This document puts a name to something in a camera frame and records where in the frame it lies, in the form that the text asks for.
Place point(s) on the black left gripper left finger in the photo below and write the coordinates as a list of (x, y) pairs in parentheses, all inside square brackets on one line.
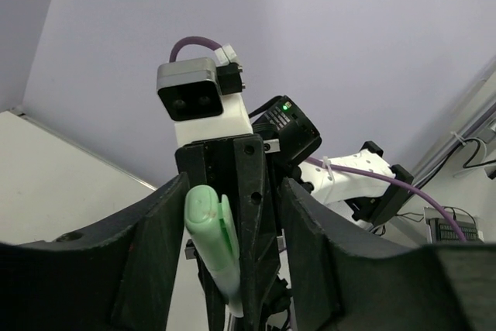
[(115, 274)]

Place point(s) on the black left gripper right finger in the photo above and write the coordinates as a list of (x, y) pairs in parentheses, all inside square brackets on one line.
[(345, 278)]

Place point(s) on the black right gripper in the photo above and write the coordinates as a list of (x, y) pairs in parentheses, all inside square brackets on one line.
[(237, 167)]

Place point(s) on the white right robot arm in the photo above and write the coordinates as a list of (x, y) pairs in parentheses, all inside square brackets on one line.
[(364, 180)]

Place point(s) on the black keyboard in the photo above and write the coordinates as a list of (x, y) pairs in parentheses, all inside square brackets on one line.
[(439, 230)]

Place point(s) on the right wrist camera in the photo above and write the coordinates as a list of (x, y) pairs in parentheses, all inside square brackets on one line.
[(203, 100)]

